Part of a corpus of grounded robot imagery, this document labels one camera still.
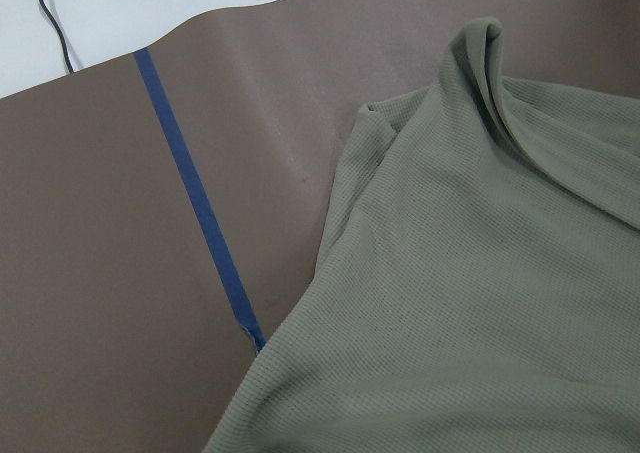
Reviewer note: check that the brown paper table cover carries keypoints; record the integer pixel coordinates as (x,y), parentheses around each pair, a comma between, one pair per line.
(162,213)

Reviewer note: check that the olive green long-sleeve shirt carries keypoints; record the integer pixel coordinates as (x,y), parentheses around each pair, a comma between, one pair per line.
(477,284)

